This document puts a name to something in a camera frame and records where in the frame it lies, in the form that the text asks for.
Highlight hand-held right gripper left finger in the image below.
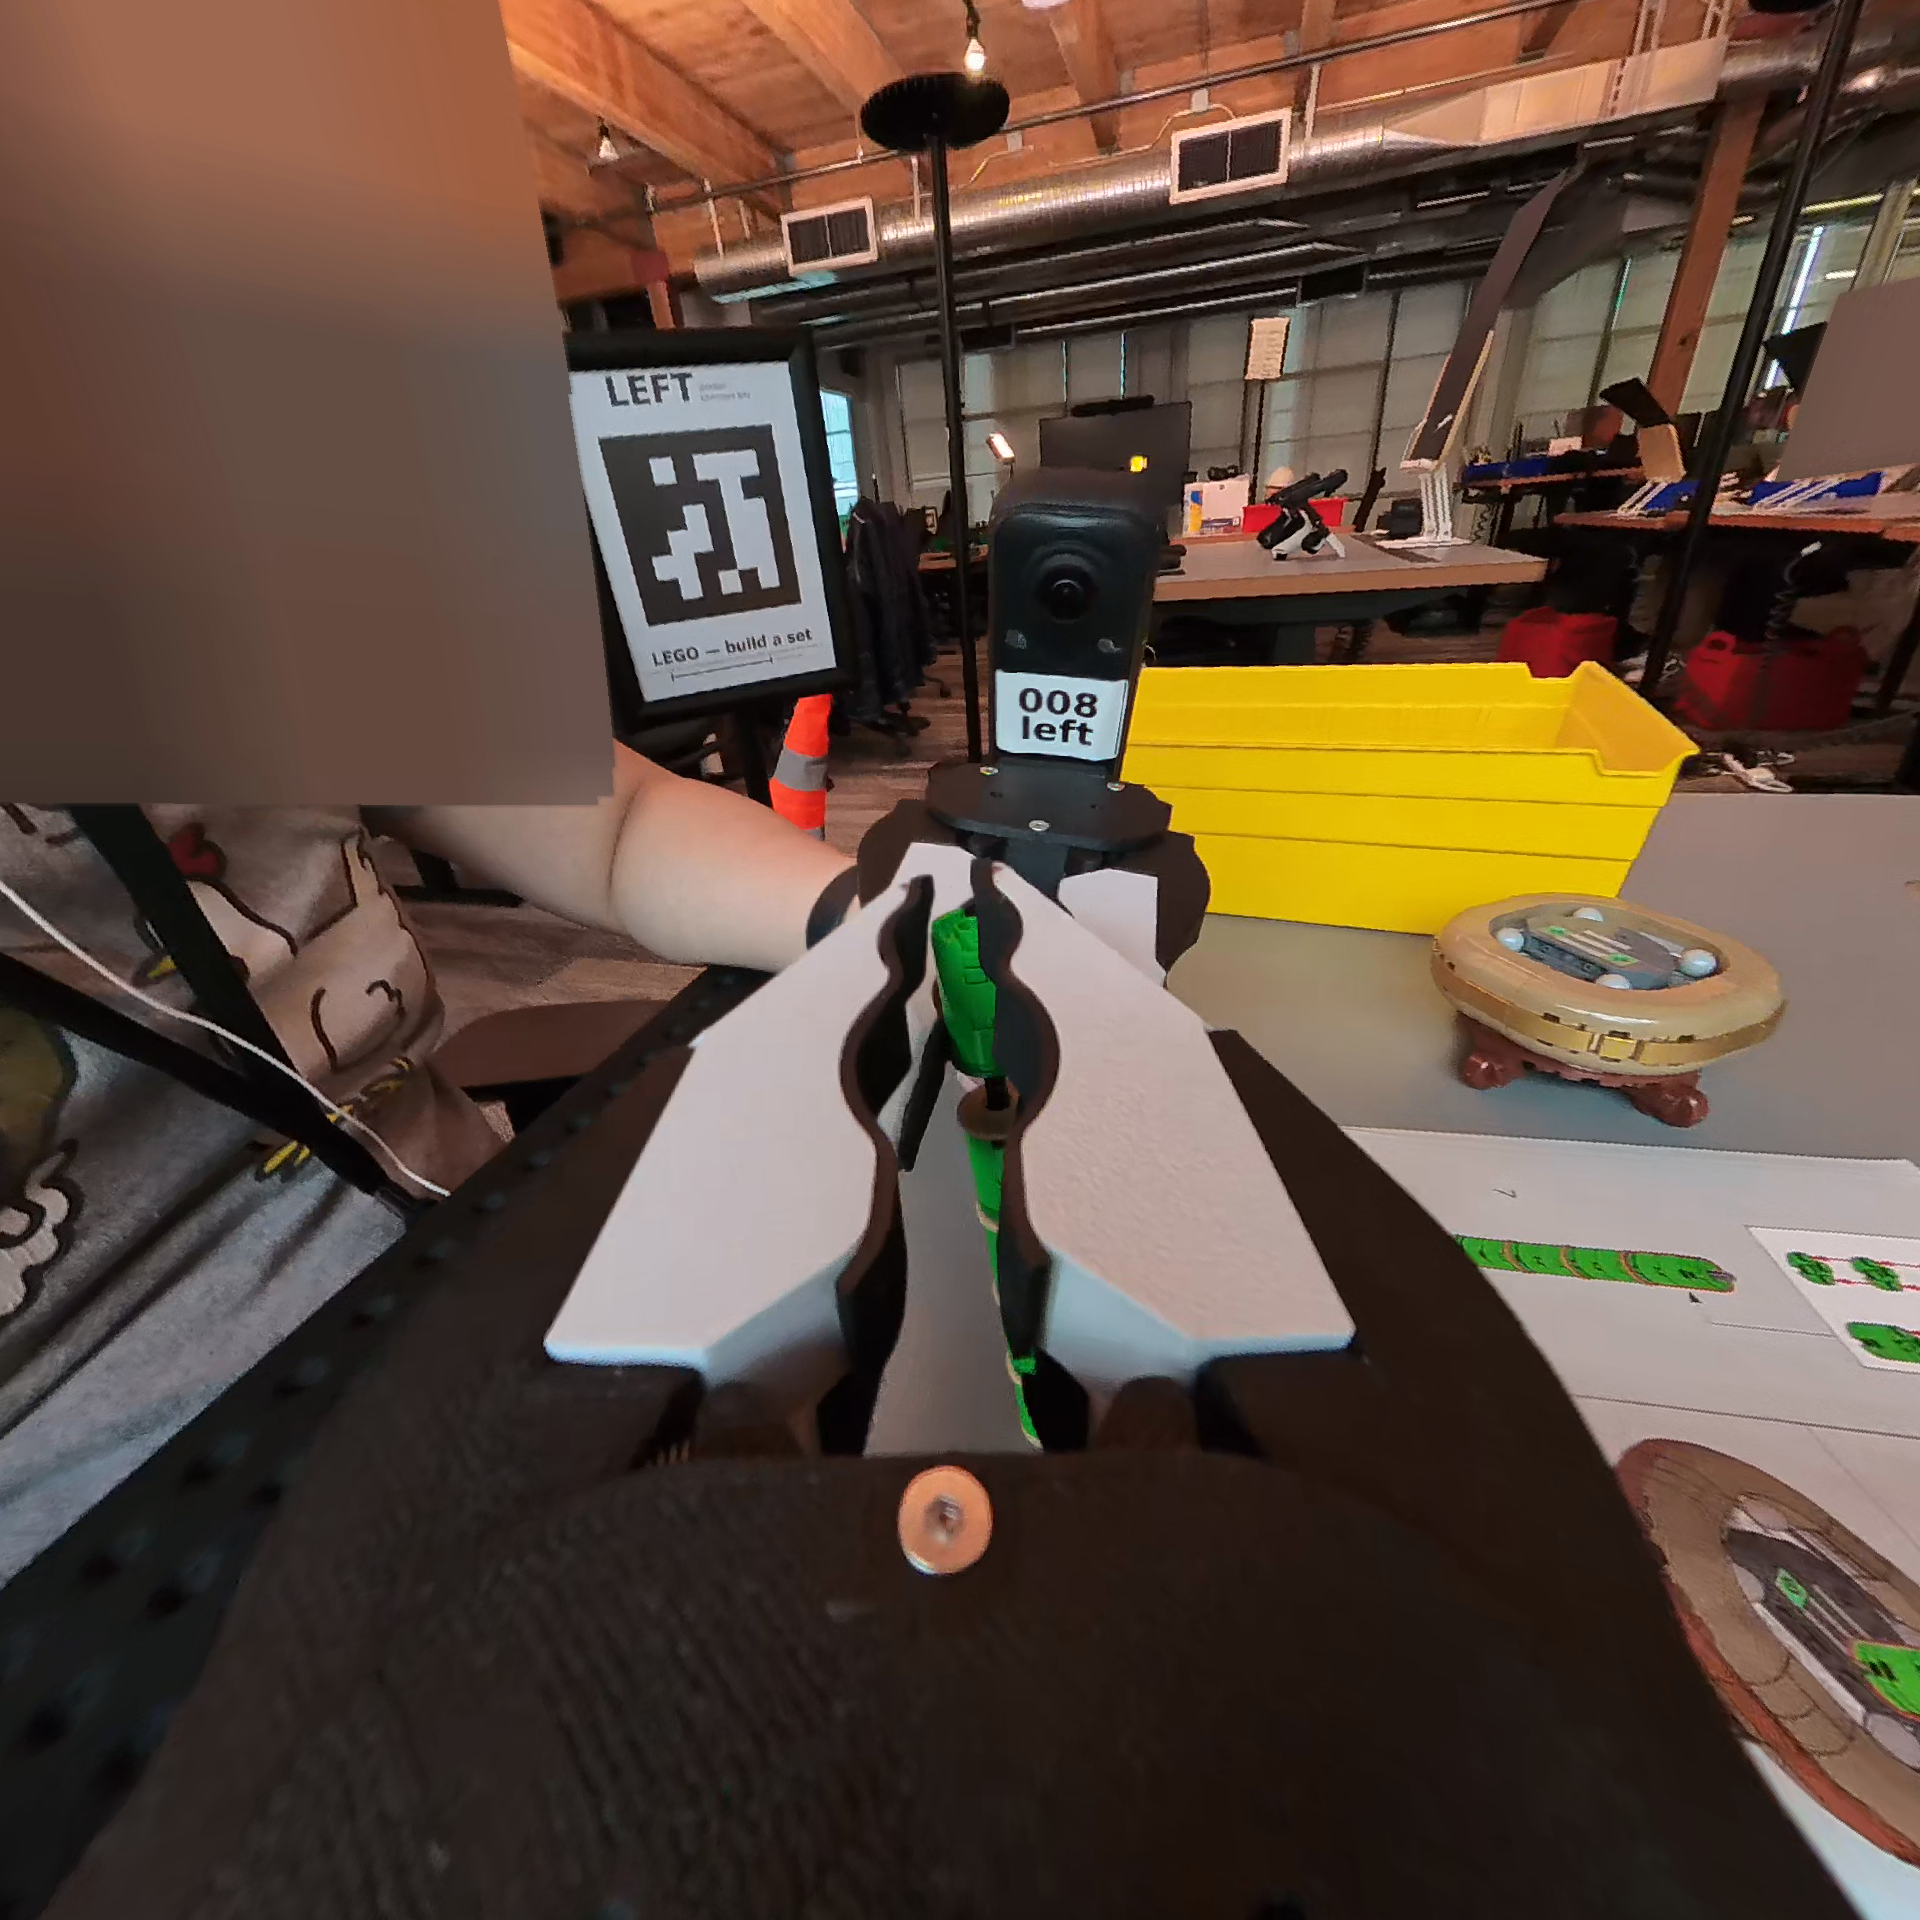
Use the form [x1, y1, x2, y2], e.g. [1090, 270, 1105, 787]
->
[543, 839, 934, 1415]

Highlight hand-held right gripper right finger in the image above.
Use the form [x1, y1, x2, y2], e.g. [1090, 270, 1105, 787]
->
[970, 860, 1357, 1392]

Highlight green brick bamboo stalk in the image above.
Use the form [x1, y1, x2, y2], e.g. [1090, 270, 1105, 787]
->
[927, 904, 1056, 1450]

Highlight person's left forearm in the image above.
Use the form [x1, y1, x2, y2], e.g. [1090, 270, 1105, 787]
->
[358, 741, 866, 980]

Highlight grey desk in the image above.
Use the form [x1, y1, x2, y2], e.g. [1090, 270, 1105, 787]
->
[1167, 791, 1920, 1172]

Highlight black monitor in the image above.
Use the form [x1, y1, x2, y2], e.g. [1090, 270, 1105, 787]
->
[1037, 398, 1198, 492]

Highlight background work table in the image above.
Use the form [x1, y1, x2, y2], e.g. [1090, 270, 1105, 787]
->
[1151, 528, 1551, 666]

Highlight yellow plastic bin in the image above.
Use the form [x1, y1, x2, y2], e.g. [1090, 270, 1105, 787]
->
[1117, 661, 1701, 941]

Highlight orange traffic cone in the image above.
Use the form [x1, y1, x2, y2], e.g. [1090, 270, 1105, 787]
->
[765, 691, 837, 843]

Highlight black pole with disc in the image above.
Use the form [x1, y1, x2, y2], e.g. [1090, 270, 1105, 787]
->
[859, 71, 1011, 602]

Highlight black framed marker sign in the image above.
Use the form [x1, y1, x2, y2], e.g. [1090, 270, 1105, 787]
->
[563, 330, 859, 741]

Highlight tan round brick pot base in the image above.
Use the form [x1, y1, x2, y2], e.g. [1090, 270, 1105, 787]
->
[1429, 894, 1786, 1131]

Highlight open instruction booklet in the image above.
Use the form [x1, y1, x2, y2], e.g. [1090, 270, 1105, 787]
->
[1331, 1124, 1920, 1920]

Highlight white leaning board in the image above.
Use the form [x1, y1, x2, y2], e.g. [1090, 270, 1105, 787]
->
[1401, 165, 1578, 543]

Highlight red canister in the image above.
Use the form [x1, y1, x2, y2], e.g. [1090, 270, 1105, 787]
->
[1495, 605, 1622, 682]
[1674, 629, 1872, 736]

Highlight person's grey printed shirt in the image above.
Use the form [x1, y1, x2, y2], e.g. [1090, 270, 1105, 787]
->
[0, 802, 530, 1580]

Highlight black slanted pole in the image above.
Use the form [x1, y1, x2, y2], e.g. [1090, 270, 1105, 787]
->
[1631, 0, 1864, 702]

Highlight black perforated frame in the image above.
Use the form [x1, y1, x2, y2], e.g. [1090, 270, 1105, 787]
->
[0, 802, 783, 1802]

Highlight white cable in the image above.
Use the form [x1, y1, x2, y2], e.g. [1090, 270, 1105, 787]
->
[0, 875, 451, 1203]

